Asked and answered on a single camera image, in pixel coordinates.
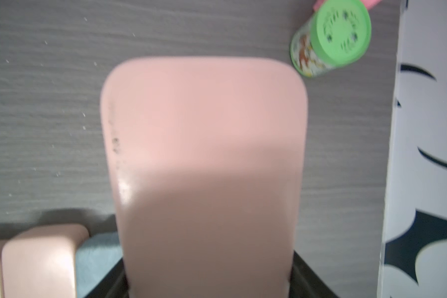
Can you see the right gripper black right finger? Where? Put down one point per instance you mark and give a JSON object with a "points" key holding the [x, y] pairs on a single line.
{"points": [[305, 283]]}

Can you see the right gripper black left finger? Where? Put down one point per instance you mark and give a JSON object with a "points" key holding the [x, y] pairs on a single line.
{"points": [[113, 285]]}

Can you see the grey case gold glasses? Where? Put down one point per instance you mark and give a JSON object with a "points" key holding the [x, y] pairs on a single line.
{"points": [[94, 259]]}

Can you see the pink case purple glasses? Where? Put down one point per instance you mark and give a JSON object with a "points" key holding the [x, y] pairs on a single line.
{"points": [[40, 262]]}

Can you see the pink case red glasses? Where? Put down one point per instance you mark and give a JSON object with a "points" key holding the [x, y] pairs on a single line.
{"points": [[205, 159]]}

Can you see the green lidded jar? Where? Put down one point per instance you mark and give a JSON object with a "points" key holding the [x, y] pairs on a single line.
{"points": [[338, 34]]}

